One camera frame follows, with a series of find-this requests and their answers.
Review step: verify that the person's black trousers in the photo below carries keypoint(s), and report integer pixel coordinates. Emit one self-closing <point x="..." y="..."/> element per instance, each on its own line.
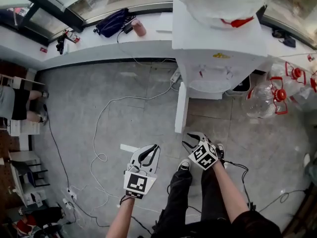
<point x="178" y="202"/>

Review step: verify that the person's right forearm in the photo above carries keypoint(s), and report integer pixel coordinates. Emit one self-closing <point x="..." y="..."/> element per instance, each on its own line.
<point x="230" y="192"/>

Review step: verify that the small bottle red label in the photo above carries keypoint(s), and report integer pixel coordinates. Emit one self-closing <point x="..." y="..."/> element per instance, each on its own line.
<point x="312" y="57"/>

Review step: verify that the white power strip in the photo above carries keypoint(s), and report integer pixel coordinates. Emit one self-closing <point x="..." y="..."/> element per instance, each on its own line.
<point x="72" y="193"/>
<point x="175" y="76"/>
<point x="67" y="203"/>

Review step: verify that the white window sill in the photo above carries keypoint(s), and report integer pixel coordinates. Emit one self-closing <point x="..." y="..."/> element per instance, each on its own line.
<point x="99" y="46"/>

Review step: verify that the white desk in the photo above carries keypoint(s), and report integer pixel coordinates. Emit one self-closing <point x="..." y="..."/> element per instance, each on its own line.
<point x="24" y="155"/>

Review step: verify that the black pouch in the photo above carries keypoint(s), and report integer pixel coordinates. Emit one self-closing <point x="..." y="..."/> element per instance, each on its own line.
<point x="287" y="42"/>

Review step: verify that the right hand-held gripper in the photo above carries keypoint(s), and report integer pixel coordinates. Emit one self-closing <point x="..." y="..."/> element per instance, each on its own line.
<point x="203" y="155"/>

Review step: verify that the person's left forearm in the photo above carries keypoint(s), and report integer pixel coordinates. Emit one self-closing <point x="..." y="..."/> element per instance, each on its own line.
<point x="121" y="219"/>

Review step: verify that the person's left shoe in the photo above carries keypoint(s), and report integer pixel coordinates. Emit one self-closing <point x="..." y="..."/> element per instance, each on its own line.
<point x="184" y="165"/>

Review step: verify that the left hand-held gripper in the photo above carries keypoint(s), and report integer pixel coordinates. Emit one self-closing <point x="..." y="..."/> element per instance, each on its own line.
<point x="135" y="182"/>

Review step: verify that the black gadget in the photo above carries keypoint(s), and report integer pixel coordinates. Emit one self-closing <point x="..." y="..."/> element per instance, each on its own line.
<point x="60" y="44"/>

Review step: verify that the black metal chair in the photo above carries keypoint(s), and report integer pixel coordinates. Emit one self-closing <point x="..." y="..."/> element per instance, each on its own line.
<point x="18" y="166"/>

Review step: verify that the red and white bottle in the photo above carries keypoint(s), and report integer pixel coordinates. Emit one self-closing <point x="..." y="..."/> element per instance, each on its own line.
<point x="73" y="37"/>

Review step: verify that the pink tumbler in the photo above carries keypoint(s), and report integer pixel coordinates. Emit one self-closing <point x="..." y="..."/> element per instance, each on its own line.
<point x="139" y="28"/>

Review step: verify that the black power adapter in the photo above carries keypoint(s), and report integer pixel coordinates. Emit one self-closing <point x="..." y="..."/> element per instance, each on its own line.
<point x="128" y="28"/>

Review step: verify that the black window frame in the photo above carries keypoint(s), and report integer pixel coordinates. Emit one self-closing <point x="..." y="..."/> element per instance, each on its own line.
<point x="74" y="21"/>

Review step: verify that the dark blue bag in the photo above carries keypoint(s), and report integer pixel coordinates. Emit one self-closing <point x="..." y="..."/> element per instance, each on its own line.
<point x="111" y="23"/>

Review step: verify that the red bag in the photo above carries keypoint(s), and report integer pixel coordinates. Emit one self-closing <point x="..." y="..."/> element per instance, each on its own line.
<point x="23" y="225"/>

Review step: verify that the white water dispenser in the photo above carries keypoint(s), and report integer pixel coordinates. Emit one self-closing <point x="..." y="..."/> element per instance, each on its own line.
<point x="193" y="33"/>

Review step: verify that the white shelf unit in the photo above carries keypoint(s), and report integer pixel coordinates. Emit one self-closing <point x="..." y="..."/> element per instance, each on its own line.
<point x="27" y="128"/>

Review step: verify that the red can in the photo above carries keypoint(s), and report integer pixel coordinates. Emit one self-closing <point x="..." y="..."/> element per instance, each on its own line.
<point x="43" y="50"/>

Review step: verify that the person's black shirt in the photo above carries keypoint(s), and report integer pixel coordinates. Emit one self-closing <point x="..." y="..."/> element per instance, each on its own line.
<point x="255" y="224"/>

